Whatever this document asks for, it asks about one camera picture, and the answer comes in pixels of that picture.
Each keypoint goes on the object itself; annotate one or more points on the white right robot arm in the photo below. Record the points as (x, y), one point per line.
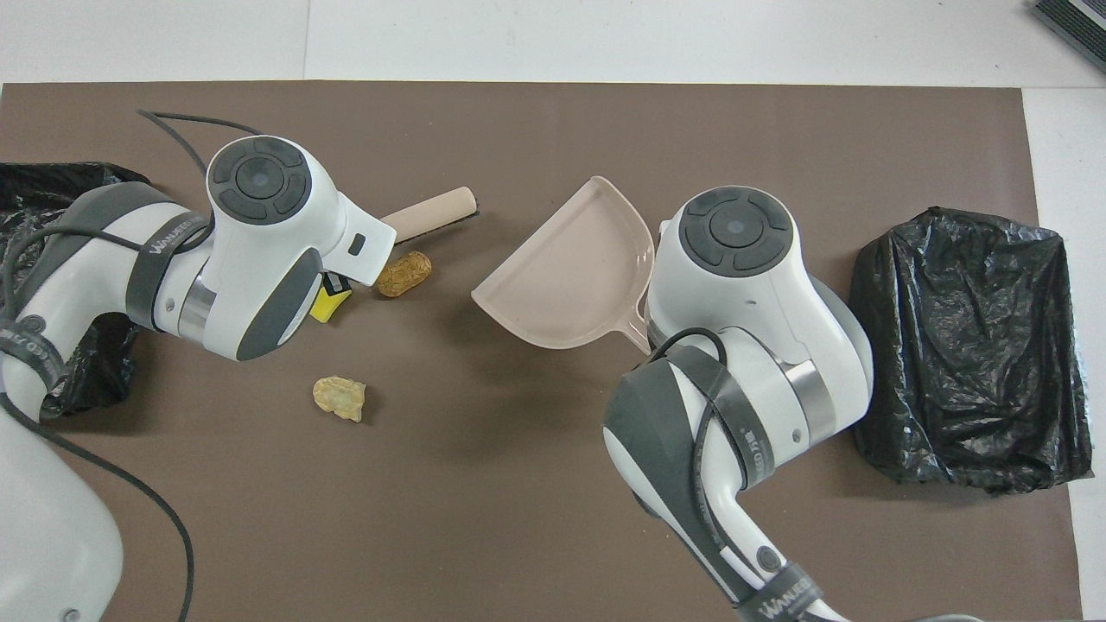
(752, 294)

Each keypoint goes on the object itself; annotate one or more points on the brown potato shaped piece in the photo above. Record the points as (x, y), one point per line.
(404, 275)

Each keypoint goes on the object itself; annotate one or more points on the black bag lined bin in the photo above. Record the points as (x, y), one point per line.
(968, 345)

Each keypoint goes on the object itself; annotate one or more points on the black bag bin pink spot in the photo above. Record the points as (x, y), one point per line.
(43, 186)

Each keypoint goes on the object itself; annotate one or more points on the beige hand brush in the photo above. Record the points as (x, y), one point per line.
(432, 214)

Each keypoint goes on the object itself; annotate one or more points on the beige plastic dustpan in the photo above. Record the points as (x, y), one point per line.
(570, 276)

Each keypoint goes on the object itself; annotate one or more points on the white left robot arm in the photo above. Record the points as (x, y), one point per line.
(259, 259)

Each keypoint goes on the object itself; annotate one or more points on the pale foam piece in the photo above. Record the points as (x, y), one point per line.
(340, 397)

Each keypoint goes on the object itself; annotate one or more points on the grey ribbed device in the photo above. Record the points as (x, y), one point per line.
(1076, 26)

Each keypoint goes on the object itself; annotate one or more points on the yellow sponge piece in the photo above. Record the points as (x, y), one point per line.
(330, 304)

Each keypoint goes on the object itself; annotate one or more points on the brown table mat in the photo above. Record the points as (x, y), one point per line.
(518, 432)

